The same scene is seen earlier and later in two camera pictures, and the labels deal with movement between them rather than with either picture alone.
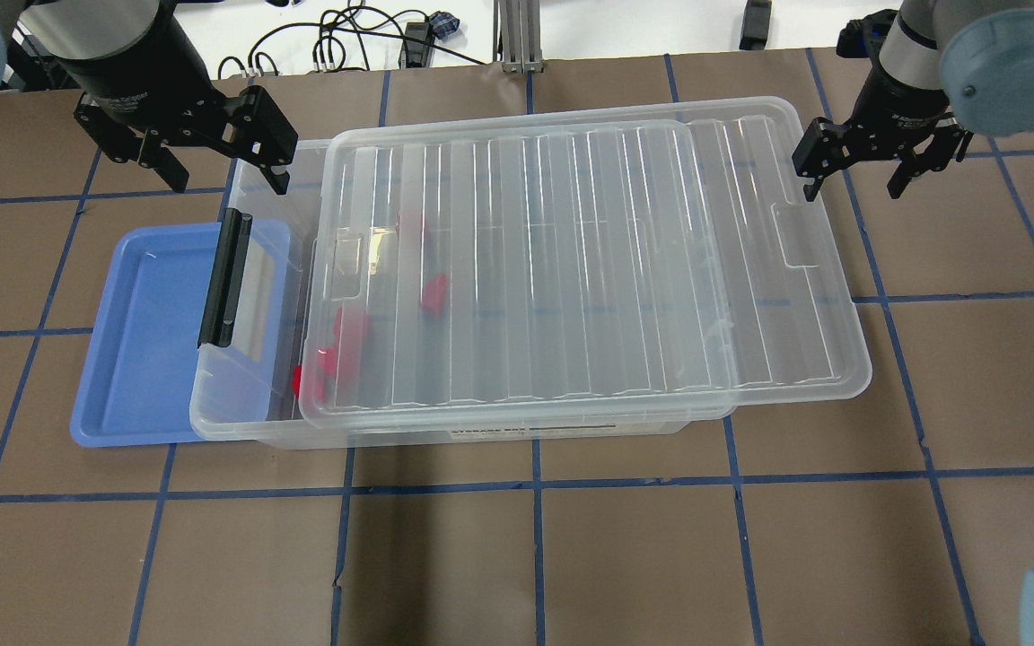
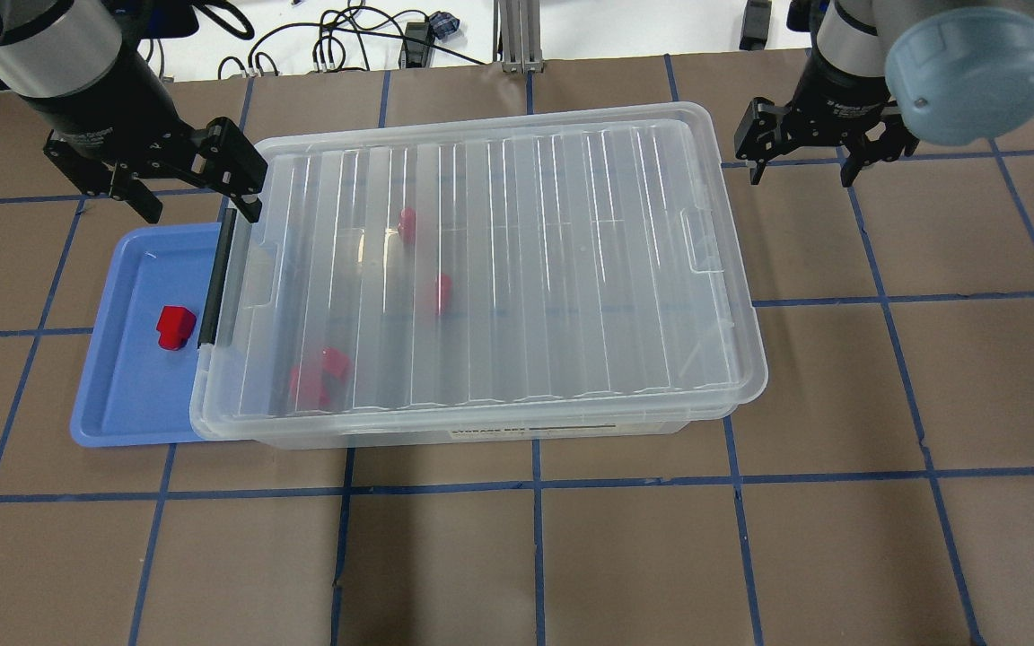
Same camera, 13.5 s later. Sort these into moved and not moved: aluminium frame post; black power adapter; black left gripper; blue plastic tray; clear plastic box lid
Moved: clear plastic box lid; black left gripper
Not moved: blue plastic tray; black power adapter; aluminium frame post
